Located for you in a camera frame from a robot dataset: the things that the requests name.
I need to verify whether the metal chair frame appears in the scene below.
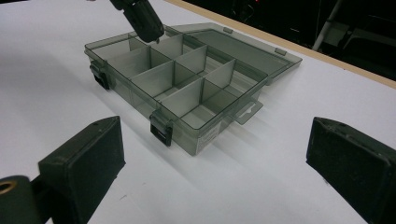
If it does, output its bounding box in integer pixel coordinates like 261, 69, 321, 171
311, 0, 396, 53

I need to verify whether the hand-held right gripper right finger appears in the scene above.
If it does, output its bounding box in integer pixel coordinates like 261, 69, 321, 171
305, 117, 396, 224

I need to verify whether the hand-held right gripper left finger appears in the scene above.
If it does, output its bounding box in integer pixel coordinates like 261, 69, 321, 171
37, 116, 126, 224

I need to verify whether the smoky transparent plastic compartment box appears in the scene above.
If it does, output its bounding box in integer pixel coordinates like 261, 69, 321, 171
83, 21, 304, 157

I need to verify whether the white board sheet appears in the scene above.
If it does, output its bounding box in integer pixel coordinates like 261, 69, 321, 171
0, 0, 396, 224

